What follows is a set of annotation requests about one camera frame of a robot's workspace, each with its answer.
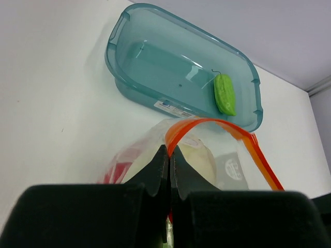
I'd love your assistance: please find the red fake food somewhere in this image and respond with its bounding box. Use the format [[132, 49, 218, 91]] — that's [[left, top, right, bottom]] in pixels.
[[102, 160, 132, 184]]

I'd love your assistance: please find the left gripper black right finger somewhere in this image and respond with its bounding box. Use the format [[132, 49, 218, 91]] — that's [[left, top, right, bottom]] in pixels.
[[169, 148, 330, 247]]

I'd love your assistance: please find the pale green fake cabbage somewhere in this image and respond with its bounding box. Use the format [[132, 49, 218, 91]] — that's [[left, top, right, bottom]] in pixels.
[[121, 142, 216, 186]]

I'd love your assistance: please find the teal plastic bin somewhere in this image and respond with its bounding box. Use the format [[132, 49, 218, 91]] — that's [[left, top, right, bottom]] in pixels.
[[105, 3, 263, 132]]

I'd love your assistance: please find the green fake vegetable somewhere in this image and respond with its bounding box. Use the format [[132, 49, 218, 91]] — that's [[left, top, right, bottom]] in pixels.
[[212, 70, 236, 116]]

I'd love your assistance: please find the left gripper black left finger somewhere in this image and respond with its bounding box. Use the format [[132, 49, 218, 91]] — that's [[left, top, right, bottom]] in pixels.
[[1, 145, 169, 247]]

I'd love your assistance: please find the clear zip bag orange seal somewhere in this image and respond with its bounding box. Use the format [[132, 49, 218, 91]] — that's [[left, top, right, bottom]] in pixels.
[[99, 118, 284, 191]]

